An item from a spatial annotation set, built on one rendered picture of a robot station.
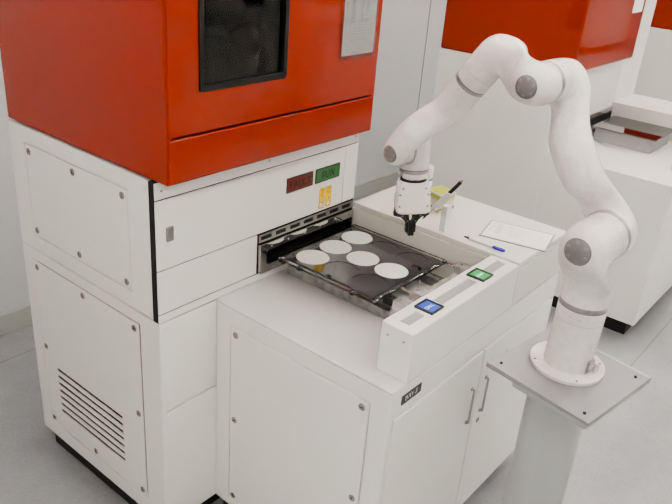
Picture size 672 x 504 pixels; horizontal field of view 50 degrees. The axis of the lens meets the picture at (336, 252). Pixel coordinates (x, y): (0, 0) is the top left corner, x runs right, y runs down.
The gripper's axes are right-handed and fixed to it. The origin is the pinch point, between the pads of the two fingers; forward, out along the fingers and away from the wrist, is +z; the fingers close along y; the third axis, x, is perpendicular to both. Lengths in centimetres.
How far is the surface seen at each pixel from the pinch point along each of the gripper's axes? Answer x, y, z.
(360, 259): 4.3, -13.6, 11.6
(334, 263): 1.6, -22.0, 11.4
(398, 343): -45.3, -12.5, 11.9
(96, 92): -5, -84, -41
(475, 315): -26.5, 13.2, 15.6
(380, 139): 299, 51, 52
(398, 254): 8.2, -1.0, 12.1
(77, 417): 17, -106, 72
